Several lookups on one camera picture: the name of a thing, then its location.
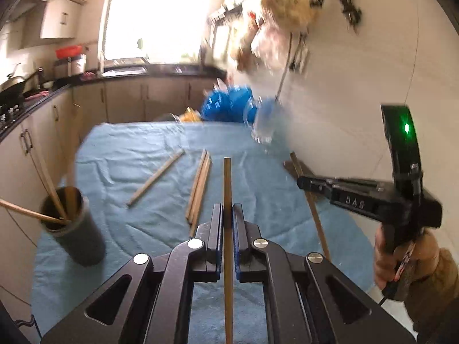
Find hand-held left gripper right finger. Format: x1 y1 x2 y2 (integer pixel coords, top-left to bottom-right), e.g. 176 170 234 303
232 204 418 344

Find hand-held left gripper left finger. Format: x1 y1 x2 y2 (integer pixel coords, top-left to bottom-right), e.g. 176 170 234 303
41 204 225 344

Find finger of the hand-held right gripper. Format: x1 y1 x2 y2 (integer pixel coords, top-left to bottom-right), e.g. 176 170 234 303
297 175 381 203

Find light wooden chopstick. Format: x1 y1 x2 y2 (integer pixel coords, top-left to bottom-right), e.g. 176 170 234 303
193 156 213 229
32 140 66 220
185 148 209 221
126 148 186 207
290 151 330 262
188 151 212 224
223 157 234 344
0 199 70 223

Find dark cylindrical chopstick holder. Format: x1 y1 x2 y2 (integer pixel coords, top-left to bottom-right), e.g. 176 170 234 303
39 185 106 267

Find person's right forearm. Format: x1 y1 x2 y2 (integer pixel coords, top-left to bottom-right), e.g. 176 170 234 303
403 247 459 344

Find person's right hand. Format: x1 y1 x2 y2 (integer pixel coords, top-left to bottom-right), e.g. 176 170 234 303
374 227 441 290

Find blue tablecloth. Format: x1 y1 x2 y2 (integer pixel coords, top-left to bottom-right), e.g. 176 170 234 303
32 120 377 344

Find clear glass pitcher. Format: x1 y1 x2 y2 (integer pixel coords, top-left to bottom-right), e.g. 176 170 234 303
243 95 284 149

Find yellow packet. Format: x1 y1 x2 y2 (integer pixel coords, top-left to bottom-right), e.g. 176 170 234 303
179 107 201 122

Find blue plastic bag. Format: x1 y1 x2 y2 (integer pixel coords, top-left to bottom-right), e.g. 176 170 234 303
200 84 264 122

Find black kitchen countertop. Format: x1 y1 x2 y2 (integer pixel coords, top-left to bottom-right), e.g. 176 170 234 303
0 62 226 140

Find hanging plastic bag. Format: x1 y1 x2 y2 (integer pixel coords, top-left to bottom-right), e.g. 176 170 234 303
229 0 321 72

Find kitchen window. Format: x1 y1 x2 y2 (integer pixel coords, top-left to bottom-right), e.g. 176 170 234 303
102 0 212 65

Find gas stove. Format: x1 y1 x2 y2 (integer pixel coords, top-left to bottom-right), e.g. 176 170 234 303
0 93 27 130

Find black wok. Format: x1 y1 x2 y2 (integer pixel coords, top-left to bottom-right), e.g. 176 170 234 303
0 72 40 95

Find beige upper kitchen cabinets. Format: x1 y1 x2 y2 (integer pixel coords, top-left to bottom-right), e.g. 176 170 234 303
0 0 97 49

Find black power cable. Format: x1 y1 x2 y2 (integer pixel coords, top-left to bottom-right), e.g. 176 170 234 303
274 32 298 104

